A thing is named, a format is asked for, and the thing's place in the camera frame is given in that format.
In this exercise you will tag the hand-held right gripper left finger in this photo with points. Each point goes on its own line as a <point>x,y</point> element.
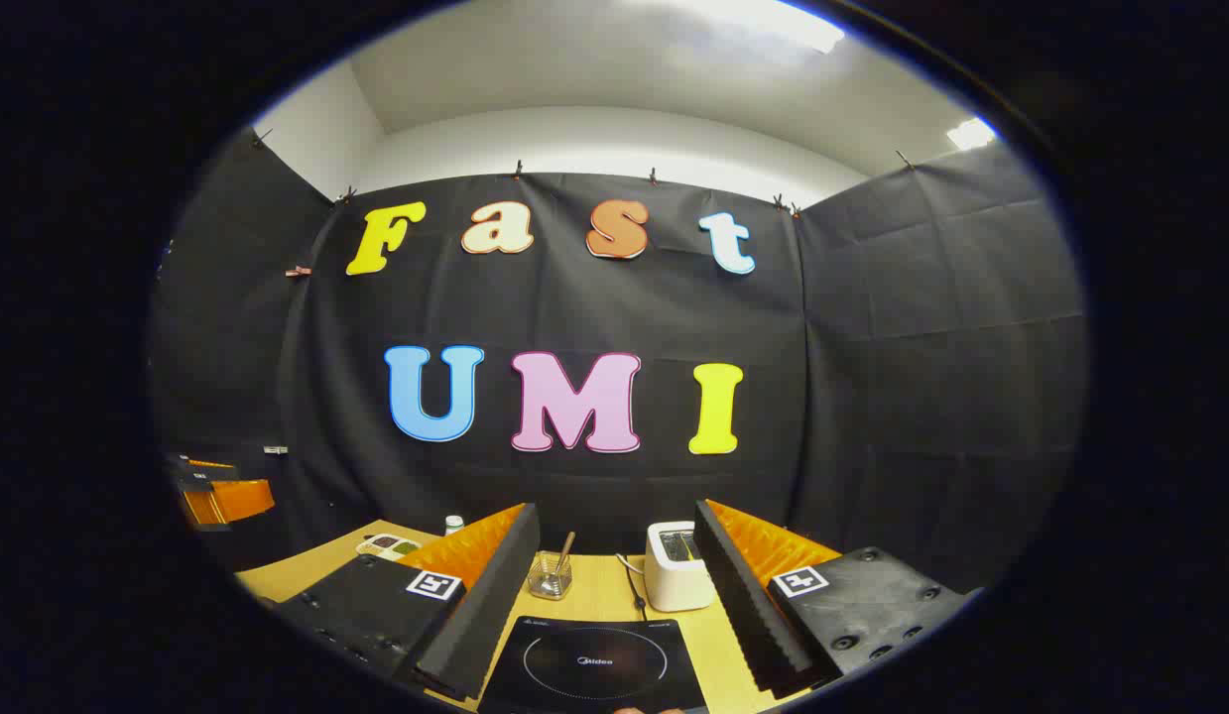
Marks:
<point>495,595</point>

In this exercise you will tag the black backdrop cloth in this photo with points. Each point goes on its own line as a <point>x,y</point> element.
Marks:
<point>614,317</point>

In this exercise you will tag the ceiling light panel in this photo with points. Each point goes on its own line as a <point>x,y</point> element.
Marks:
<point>971,133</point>

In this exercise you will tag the white drink bottle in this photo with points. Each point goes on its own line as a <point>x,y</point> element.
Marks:
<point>453,524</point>

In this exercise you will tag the white toaster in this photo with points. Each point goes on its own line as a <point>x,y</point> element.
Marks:
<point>674,585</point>

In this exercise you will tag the black induction cooktop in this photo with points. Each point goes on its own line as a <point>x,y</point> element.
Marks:
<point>594,659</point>

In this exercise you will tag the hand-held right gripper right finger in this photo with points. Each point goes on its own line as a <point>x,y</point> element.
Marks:
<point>748,615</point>

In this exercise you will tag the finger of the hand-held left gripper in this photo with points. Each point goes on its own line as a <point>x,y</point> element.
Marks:
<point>202,468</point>
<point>232,501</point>

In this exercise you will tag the white divided bean dish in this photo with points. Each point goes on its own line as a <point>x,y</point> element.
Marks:
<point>386,545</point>

